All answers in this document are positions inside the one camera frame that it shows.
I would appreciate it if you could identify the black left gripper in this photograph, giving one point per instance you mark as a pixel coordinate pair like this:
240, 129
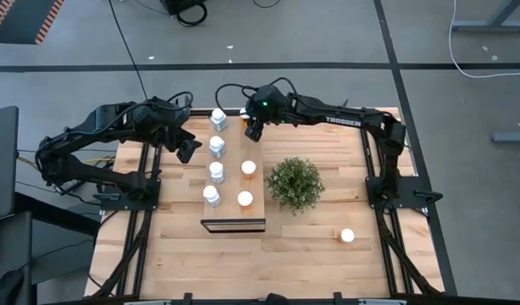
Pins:
171, 125

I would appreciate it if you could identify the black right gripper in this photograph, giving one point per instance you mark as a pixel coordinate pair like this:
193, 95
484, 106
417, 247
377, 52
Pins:
268, 106

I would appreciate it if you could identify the orange pill bottle white cap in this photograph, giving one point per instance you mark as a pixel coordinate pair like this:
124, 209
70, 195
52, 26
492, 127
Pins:
245, 198
244, 113
347, 235
248, 168

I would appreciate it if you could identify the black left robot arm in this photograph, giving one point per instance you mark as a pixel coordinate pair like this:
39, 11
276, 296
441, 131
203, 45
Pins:
99, 175

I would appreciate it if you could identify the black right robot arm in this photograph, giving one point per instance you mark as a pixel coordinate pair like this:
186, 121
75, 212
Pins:
349, 120

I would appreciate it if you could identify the green plant in black pot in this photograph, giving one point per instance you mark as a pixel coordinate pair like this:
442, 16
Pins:
294, 184

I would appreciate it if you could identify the black power adapter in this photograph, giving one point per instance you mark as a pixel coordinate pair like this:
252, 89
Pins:
69, 186

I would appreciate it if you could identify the black table base beam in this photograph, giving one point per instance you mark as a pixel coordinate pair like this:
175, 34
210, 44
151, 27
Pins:
52, 212

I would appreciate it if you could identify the grey monitor panel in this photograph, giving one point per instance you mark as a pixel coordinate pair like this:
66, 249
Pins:
1, 161

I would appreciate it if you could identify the dark side desk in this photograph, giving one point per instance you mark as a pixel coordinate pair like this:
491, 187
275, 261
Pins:
10, 241

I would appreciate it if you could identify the orange striped black ramp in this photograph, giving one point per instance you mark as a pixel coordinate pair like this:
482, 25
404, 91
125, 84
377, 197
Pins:
23, 21

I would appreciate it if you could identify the black computer mouse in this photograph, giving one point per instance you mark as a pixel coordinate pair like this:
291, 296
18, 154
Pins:
7, 290

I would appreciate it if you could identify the grey metal bar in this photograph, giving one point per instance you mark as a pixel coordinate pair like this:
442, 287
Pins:
512, 137

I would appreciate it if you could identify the black aluminium rig frame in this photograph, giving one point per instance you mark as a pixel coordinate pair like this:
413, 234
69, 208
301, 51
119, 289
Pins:
200, 112

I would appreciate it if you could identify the wooden shelf with black frame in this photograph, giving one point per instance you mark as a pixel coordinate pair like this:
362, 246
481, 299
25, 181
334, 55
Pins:
232, 186

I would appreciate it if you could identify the grey metal table frame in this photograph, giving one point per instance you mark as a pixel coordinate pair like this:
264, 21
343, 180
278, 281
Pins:
488, 28

